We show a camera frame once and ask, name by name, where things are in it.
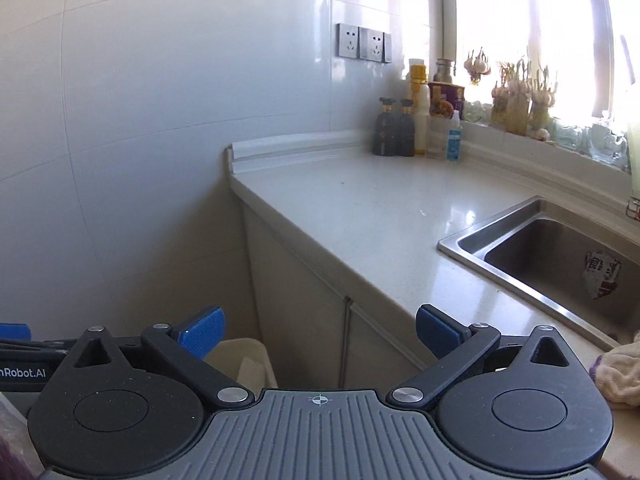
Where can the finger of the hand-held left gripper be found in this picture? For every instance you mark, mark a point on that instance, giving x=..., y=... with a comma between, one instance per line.
x=15, y=332

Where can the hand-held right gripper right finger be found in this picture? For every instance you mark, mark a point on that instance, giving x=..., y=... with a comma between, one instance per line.
x=437, y=330

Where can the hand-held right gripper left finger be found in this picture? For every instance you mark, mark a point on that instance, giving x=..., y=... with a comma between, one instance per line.
x=202, y=332

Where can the beige plastic bin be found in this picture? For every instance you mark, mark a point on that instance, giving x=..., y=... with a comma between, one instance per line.
x=250, y=365

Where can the person's left forearm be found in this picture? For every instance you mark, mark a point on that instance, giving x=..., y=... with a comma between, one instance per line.
x=11, y=460

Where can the white base cabinet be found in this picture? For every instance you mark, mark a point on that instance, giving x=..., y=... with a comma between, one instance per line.
x=310, y=300

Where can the stainless steel sink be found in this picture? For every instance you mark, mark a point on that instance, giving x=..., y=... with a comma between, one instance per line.
x=540, y=250

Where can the red and white sticker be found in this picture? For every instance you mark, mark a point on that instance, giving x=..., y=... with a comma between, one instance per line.
x=601, y=275

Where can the cream dish cloth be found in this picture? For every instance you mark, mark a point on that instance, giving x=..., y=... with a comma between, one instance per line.
x=620, y=375

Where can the clear plastic bottle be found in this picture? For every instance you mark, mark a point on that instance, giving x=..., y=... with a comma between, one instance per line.
x=437, y=137

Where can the small blue label bottle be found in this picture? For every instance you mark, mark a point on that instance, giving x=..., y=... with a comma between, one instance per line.
x=454, y=137

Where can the white bottle with yellow cap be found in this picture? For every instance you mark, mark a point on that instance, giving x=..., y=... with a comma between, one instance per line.
x=419, y=105

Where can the purple snack bag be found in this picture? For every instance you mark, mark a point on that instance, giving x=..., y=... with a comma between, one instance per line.
x=446, y=100

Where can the jar of sprouting garlic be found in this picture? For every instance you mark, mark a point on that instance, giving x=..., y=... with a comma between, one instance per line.
x=512, y=102
x=544, y=100

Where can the row of glass jars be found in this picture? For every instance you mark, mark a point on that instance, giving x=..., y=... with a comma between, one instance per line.
x=595, y=140

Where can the metal flask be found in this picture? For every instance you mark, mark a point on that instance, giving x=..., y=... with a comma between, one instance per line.
x=443, y=70

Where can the hanging garlic bunch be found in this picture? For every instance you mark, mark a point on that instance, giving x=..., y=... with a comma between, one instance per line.
x=477, y=65

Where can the pale green bottle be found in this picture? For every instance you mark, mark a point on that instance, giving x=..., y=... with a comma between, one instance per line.
x=635, y=145

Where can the white vertical pipe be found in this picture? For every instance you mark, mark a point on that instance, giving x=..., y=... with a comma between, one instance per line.
x=449, y=10

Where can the grey wall socket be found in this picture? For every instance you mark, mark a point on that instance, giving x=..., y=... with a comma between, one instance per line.
x=348, y=40
x=372, y=44

